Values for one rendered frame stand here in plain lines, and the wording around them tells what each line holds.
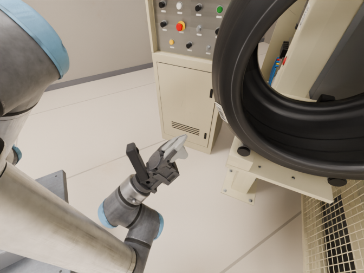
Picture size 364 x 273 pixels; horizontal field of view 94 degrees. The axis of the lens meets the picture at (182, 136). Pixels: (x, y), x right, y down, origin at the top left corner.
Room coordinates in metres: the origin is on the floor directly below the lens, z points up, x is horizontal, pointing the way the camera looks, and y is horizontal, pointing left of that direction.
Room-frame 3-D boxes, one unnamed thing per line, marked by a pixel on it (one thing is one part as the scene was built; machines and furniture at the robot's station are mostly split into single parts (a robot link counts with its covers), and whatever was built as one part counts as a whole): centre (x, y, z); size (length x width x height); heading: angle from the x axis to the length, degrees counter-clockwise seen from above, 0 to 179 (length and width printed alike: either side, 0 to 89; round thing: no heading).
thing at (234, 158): (0.53, -0.29, 0.83); 0.36 x 0.09 x 0.06; 156
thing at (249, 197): (0.72, -0.50, 0.01); 0.27 x 0.27 x 0.02; 66
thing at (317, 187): (0.48, -0.42, 0.80); 0.37 x 0.36 x 0.02; 66
